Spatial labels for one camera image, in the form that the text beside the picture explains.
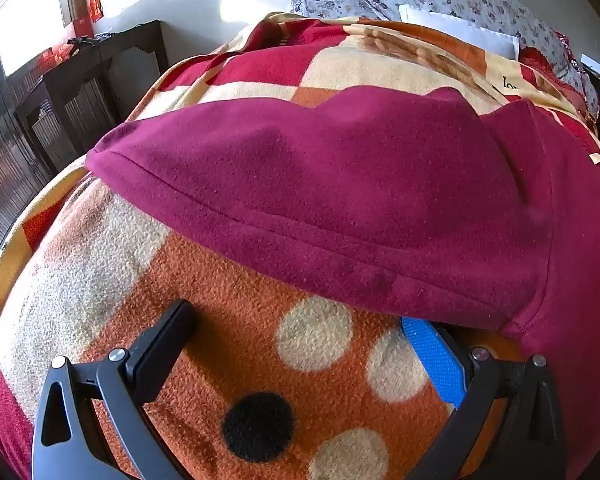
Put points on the white cloth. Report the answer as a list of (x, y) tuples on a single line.
[(460, 30)]

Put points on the orange red printed blanket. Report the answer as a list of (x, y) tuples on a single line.
[(230, 340)]

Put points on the red box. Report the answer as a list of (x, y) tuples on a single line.
[(82, 26), (64, 52)]

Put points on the maroon fleece garment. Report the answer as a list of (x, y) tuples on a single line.
[(355, 185)]

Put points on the red paper sticker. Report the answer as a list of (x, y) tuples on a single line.
[(95, 5)]

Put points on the dark wooden table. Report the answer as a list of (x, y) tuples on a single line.
[(85, 65)]

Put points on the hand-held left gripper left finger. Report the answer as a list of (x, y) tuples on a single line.
[(167, 332)]

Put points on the floral quilt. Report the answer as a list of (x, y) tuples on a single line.
[(325, 0)]

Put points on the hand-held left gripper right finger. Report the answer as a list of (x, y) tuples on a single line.
[(432, 357)]

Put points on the window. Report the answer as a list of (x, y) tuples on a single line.
[(30, 15)]

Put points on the red patterned quilt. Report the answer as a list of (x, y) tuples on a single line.
[(540, 60)]

